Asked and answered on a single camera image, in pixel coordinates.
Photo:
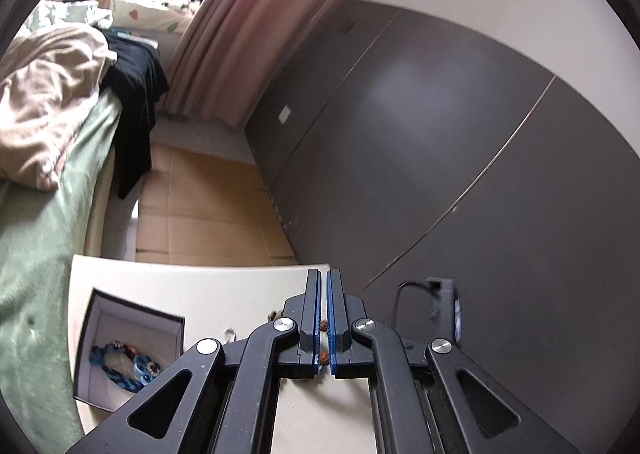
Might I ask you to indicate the white patterned cushion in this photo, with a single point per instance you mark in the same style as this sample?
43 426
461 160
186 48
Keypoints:
150 11

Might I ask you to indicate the white bed frame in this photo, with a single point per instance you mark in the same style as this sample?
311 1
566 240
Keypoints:
107 194

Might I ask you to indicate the light green pillow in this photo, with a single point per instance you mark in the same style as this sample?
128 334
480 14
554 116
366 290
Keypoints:
65 14

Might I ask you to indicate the beige duvet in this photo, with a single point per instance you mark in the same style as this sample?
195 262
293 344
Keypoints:
47 99

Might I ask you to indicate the black jewelry box white lining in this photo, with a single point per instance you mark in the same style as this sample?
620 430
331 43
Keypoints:
142 310

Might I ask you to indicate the pink curtain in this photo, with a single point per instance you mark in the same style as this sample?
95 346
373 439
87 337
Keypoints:
240 24

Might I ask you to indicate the white wall socket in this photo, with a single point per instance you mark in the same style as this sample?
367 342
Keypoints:
285 114

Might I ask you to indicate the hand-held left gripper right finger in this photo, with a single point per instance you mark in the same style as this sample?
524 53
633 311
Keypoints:
337 306

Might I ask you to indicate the black garment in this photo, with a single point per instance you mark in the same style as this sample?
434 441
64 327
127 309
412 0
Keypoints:
137 84

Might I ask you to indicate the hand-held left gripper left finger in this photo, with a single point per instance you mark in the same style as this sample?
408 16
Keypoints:
310 306

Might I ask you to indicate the flat cardboard sheet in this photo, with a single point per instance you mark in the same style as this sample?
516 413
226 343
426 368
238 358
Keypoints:
210 204

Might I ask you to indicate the small silver jewelry piece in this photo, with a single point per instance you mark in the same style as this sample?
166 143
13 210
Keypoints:
230 334

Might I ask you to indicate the bed with green sheet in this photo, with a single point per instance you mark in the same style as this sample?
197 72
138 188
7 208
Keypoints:
45 254

